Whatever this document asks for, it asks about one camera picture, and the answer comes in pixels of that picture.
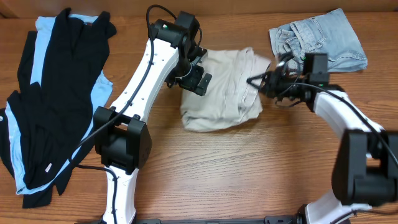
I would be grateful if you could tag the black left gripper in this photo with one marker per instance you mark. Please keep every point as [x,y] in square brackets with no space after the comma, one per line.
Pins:
[191,83]

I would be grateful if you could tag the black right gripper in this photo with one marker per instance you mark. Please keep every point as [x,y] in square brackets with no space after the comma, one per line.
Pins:
[270,78]

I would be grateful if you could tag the beige khaki shorts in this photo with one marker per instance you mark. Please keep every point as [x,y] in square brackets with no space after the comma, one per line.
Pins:
[229,99]

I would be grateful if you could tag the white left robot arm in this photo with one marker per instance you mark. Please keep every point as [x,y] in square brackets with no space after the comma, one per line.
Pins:
[123,140]

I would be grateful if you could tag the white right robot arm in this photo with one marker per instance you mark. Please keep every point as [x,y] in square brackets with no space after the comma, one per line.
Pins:
[365,172]

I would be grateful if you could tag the folded light blue jeans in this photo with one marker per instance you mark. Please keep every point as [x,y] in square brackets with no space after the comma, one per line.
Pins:
[330,33]

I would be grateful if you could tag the black and blue garment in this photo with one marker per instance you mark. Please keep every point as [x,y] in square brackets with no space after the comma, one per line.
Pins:
[46,123]

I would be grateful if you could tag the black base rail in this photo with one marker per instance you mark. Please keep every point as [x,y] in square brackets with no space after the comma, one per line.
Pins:
[202,221]

